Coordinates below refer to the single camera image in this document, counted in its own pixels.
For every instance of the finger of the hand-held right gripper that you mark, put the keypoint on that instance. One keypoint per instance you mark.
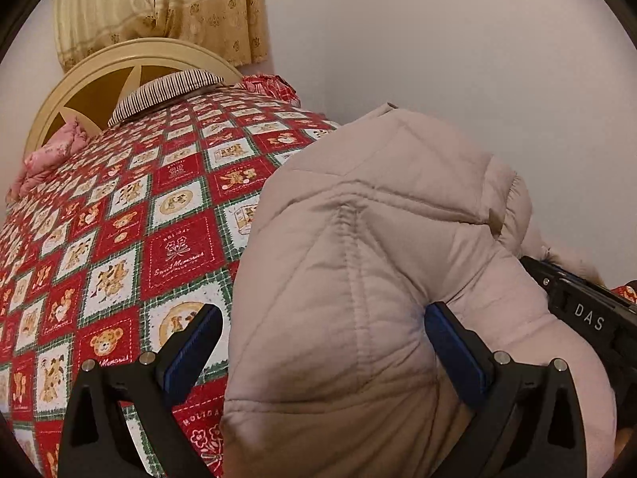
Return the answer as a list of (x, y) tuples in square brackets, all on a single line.
[(557, 276)]

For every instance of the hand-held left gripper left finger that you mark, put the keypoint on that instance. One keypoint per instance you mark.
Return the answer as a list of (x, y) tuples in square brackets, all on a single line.
[(191, 358)]

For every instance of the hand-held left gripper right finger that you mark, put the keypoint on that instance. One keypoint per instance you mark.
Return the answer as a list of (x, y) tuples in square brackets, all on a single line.
[(455, 353)]

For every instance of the beige puffer jacket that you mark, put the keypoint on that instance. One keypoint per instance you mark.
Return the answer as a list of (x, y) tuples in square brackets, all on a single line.
[(373, 259)]

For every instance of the red teddy bear printed bedspread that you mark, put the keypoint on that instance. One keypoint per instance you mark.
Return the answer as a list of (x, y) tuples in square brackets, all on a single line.
[(149, 219)]

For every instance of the pink folded blanket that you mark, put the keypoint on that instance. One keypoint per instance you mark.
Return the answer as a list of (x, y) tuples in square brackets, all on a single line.
[(50, 154)]

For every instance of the striped pillow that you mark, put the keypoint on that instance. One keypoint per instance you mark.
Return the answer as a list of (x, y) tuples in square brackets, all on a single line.
[(164, 89)]

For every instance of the cream wooden headboard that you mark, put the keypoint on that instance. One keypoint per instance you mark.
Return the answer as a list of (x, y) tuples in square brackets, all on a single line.
[(99, 94)]

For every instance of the red plaid cloth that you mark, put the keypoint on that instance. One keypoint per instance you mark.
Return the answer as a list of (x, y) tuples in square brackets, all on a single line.
[(271, 87)]

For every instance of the yellow patterned curtain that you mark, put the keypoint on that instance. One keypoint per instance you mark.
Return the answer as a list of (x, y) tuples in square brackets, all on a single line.
[(214, 10), (104, 5)]

